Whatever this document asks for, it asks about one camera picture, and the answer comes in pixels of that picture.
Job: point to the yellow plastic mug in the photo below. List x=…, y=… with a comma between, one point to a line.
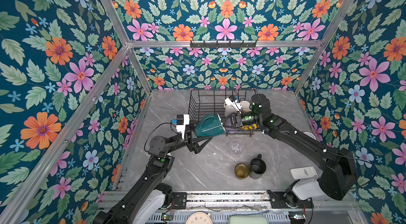
x=250, y=127

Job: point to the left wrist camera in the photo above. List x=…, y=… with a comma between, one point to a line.
x=181, y=122

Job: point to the black wire dish rack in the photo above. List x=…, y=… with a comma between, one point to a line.
x=211, y=102

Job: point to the cream white octagonal mug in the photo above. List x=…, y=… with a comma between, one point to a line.
x=229, y=109

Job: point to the black mug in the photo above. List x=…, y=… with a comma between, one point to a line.
x=257, y=167

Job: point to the lilac plastic cup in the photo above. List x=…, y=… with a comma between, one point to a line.
x=233, y=131

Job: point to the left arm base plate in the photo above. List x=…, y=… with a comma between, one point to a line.
x=173, y=201

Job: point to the clear glass cup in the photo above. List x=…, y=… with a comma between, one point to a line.
x=236, y=147

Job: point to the round beige plate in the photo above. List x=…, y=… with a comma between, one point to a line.
x=199, y=218

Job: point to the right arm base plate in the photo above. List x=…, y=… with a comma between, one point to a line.
x=282, y=199

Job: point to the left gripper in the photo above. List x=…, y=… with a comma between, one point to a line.
x=190, y=145

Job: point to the black hook rail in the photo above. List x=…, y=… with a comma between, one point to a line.
x=223, y=44

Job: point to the green sponge block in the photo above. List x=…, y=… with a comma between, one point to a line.
x=254, y=219

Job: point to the green mug white interior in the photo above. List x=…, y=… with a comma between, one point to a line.
x=211, y=125

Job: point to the olive tinted glass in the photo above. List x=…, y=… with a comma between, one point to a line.
x=241, y=171

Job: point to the white mug red interior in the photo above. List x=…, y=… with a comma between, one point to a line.
x=245, y=105

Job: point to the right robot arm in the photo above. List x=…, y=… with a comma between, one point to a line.
x=339, y=171

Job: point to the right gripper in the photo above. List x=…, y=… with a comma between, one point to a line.
x=233, y=127

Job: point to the small white alarm clock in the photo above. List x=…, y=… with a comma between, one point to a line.
x=310, y=135

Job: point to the white box right side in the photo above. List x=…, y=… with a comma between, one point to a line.
x=303, y=173

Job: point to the aluminium front rail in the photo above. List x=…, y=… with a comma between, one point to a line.
x=258, y=199

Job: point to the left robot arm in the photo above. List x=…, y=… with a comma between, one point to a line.
x=149, y=193

